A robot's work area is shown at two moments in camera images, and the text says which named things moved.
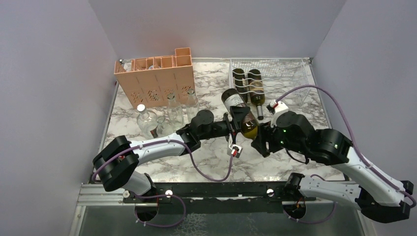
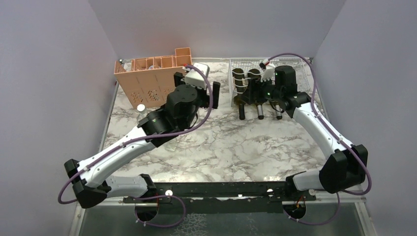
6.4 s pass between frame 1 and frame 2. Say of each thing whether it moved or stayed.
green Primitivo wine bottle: moved
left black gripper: moved
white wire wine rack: stayed
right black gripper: moved
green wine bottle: stayed
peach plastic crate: stayed
